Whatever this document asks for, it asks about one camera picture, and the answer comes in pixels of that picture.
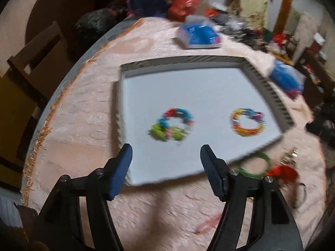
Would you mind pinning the gold metal jewelry piece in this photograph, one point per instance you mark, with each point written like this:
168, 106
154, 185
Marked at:
288, 157

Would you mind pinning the silver bangle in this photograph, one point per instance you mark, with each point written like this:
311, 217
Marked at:
300, 195

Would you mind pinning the red beaded jewelry piece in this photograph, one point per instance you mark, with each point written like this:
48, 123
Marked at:
284, 173

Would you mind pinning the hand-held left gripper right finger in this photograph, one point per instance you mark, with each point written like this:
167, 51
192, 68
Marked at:
212, 170

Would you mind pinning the black plastic bag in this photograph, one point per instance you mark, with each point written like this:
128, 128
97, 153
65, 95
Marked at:
95, 23

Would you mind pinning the blue tissue packet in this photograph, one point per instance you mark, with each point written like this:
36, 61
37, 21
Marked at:
199, 34

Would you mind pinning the floral cloth cover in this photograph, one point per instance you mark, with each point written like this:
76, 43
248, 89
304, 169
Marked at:
248, 8

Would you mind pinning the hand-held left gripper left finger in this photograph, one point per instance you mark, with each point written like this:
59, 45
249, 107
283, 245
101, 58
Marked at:
121, 170

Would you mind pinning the blue plastic bag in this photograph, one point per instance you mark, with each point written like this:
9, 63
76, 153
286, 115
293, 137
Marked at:
285, 79

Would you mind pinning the white shallow cardboard box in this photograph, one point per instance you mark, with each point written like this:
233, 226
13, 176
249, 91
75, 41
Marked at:
199, 120

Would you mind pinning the red plastic bag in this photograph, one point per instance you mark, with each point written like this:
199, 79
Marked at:
183, 7

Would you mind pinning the wooden chair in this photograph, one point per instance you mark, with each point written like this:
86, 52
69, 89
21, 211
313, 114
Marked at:
31, 78

